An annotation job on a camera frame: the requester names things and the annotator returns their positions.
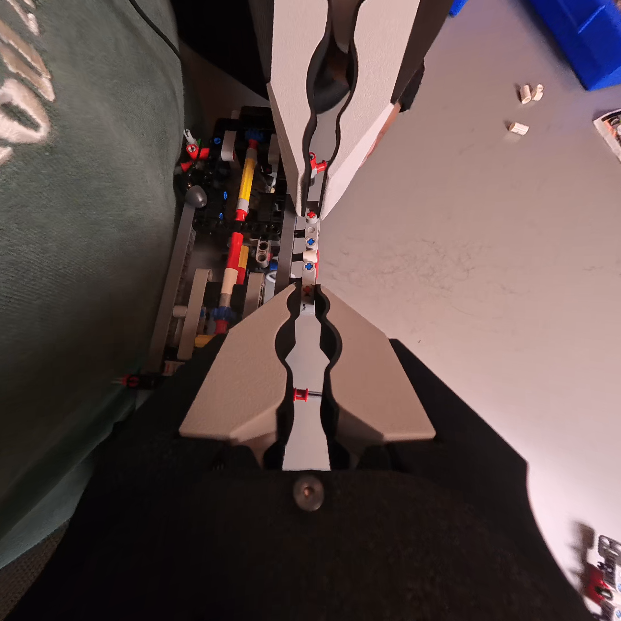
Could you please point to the lego instruction booklet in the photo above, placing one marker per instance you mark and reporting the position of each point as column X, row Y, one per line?
column 612, row 131

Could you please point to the small grey red lego assembly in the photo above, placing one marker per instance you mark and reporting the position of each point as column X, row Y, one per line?
column 599, row 577

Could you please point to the multicoloured lego technic model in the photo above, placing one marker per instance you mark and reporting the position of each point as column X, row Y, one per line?
column 233, row 252

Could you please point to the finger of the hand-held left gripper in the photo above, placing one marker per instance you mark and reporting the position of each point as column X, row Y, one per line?
column 378, row 63
column 291, row 72

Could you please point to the small blue plastic bin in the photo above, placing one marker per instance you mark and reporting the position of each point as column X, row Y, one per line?
column 457, row 7

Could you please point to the small white lego piece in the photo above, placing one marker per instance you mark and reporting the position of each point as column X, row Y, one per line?
column 538, row 91
column 518, row 127
column 526, row 93

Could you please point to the dark green embroidered sweatshirt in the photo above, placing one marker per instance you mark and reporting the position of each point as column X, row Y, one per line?
column 72, row 291

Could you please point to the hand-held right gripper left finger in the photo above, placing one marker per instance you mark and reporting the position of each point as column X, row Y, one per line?
column 237, row 383

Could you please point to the large blue plastic bin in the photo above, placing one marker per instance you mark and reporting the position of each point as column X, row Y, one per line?
column 582, row 34

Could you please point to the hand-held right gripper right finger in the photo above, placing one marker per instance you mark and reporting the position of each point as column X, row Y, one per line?
column 383, row 388

